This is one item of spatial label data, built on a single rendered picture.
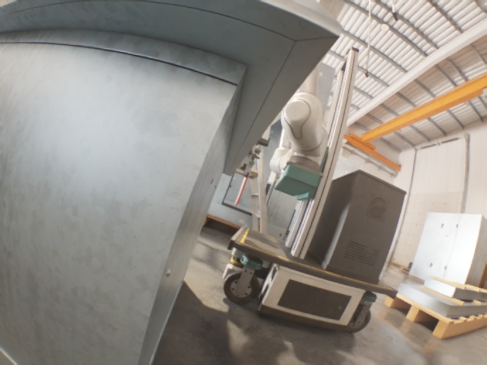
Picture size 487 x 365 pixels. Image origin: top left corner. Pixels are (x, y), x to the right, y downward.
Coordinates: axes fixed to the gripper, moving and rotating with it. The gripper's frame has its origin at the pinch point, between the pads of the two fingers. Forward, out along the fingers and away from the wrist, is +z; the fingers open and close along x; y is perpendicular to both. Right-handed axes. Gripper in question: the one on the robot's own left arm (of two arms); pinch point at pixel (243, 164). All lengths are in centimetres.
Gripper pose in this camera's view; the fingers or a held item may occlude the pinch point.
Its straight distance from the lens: 111.1
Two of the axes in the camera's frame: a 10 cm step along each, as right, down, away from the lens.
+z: -3.6, 9.3, -0.9
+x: -0.7, -1.2, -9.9
